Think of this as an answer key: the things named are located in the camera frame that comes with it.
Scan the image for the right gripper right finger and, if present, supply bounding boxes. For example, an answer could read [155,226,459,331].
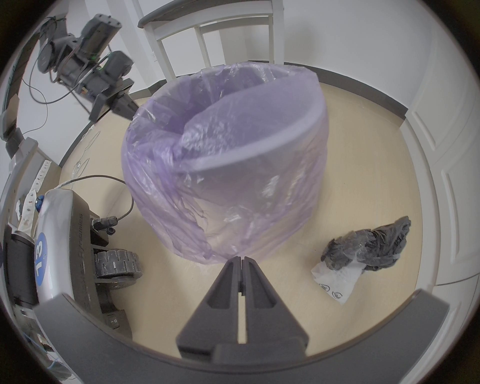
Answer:
[244,256,309,356]

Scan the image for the grey padded white chair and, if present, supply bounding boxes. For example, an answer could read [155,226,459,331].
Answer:
[137,0,284,81]

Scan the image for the black plastic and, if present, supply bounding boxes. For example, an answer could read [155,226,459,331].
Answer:
[322,215,412,271]

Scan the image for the purple plastic bag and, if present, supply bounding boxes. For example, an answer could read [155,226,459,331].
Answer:
[121,62,331,265]

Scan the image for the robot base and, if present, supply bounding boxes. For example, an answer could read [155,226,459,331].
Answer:
[0,187,144,340]

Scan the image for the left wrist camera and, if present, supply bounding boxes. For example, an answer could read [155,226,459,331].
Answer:
[100,50,134,82]

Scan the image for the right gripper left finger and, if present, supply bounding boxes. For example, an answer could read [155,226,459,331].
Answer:
[177,256,243,361]

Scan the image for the black cable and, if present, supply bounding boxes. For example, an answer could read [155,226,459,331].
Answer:
[58,174,136,235]
[20,62,94,136]

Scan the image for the white wardrobe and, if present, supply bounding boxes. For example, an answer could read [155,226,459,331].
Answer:
[399,22,480,297]

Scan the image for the white printed wrapper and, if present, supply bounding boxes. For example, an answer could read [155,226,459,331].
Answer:
[310,259,362,305]

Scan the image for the white power strip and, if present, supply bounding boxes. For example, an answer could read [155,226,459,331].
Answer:
[20,159,52,227]

